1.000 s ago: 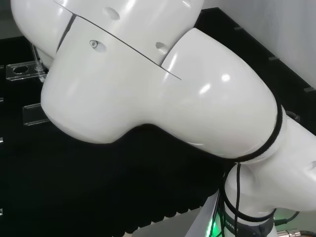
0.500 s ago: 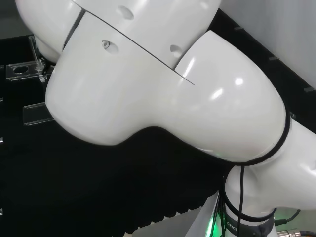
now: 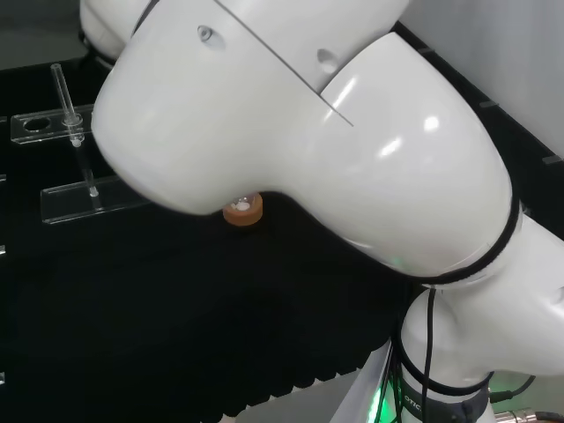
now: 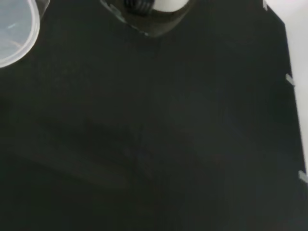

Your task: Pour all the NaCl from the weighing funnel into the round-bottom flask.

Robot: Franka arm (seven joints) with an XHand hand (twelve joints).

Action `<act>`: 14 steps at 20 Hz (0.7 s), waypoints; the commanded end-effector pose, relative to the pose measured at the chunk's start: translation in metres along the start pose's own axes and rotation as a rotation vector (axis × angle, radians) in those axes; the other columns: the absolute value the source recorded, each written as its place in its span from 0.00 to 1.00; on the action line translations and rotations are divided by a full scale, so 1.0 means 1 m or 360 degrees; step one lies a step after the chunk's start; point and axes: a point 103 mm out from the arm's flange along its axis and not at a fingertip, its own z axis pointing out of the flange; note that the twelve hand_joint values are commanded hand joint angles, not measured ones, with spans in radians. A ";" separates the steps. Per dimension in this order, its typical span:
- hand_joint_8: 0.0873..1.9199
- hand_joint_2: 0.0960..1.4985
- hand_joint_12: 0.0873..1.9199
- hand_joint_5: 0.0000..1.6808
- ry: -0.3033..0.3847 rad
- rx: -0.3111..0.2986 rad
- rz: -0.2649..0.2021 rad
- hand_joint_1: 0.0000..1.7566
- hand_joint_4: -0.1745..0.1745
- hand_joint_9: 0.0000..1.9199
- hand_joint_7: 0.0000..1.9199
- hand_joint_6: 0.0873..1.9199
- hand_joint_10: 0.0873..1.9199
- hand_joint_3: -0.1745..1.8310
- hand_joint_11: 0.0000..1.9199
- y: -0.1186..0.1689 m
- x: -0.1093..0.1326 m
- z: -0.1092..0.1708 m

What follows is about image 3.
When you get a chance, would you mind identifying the clear round-bottom flask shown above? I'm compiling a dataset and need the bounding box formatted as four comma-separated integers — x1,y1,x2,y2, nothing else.
228,192,259,213

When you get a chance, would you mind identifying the clear acrylic funnel stand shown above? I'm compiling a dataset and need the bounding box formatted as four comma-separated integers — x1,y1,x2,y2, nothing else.
10,63,153,226

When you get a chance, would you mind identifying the black cable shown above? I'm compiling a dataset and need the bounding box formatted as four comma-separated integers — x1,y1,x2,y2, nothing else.
420,284,437,423
488,374,538,403

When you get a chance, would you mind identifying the cork ring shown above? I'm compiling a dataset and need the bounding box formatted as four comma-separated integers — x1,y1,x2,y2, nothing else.
221,193,264,228

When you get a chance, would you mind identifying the black bench cloth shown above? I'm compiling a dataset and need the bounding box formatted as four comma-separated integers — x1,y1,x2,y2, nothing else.
0,21,564,419

